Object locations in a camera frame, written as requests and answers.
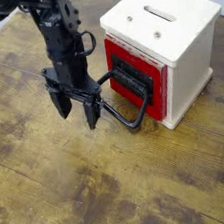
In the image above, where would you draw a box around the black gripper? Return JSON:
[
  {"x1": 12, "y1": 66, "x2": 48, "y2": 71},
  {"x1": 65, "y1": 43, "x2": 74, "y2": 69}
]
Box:
[{"x1": 36, "y1": 11, "x2": 101, "y2": 130}]

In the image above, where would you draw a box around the black metal drawer handle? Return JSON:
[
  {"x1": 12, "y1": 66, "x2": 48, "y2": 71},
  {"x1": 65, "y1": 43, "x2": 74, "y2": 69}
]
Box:
[{"x1": 90, "y1": 48, "x2": 161, "y2": 136}]

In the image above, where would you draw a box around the red wooden drawer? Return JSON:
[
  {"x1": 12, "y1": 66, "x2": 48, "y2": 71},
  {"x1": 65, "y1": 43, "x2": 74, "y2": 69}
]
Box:
[{"x1": 104, "y1": 34, "x2": 168, "y2": 121}]

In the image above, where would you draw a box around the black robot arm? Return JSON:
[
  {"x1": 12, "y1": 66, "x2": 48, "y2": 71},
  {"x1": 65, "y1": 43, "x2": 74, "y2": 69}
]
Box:
[{"x1": 0, "y1": 0, "x2": 101, "y2": 129}]

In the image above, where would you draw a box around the white wooden box cabinet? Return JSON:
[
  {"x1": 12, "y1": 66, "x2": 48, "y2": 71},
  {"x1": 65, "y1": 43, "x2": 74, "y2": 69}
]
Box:
[{"x1": 100, "y1": 0, "x2": 221, "y2": 129}]

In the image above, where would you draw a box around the black cable loop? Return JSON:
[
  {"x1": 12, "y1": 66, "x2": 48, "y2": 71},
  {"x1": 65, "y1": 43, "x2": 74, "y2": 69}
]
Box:
[{"x1": 74, "y1": 29, "x2": 99, "y2": 58}]

